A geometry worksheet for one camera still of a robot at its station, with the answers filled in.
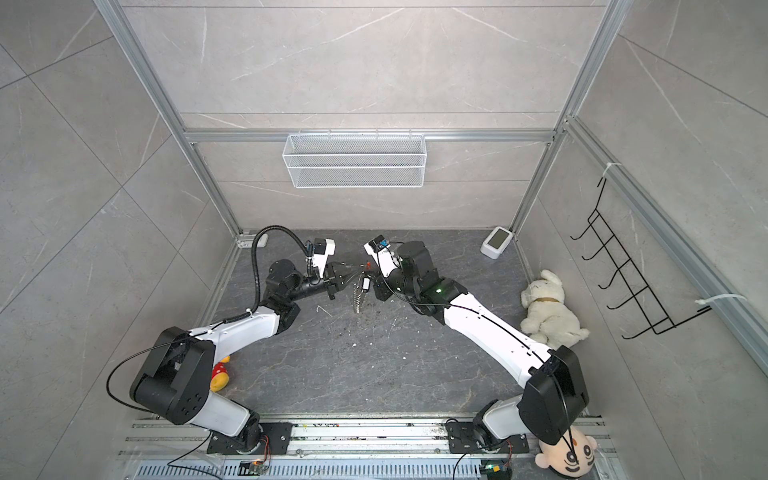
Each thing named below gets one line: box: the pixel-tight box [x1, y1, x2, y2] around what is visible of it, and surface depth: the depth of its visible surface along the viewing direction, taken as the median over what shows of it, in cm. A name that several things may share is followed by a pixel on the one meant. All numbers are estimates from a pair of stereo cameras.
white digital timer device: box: [480, 226, 514, 260], surface depth 113 cm
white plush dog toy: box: [520, 270, 590, 349], surface depth 90 cm
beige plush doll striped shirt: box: [535, 426, 597, 477], surface depth 66 cm
